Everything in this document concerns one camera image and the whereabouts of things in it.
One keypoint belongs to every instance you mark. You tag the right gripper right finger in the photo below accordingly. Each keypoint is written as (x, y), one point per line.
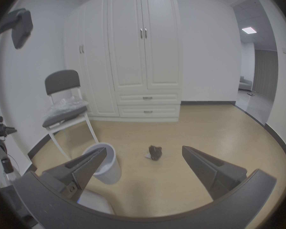
(212, 173)

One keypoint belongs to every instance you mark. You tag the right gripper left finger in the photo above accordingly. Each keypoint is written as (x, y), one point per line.
(85, 170)

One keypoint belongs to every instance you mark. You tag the clear plastic bag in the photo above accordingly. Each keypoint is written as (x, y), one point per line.
(66, 107)

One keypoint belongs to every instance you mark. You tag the white trash bin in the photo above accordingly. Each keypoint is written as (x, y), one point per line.
(109, 168)

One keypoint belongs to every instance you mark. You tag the crumpled black plastic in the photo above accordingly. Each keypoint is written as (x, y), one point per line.
(155, 152)

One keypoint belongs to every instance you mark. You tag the white chair dark grey seat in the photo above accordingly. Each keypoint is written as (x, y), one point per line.
(62, 81)

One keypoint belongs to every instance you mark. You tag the grey curtain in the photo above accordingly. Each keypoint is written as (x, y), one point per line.
(265, 75)

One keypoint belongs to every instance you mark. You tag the white wardrobe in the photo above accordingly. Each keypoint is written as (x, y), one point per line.
(133, 56)

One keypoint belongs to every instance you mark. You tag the ceiling light panel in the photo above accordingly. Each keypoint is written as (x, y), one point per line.
(250, 30)

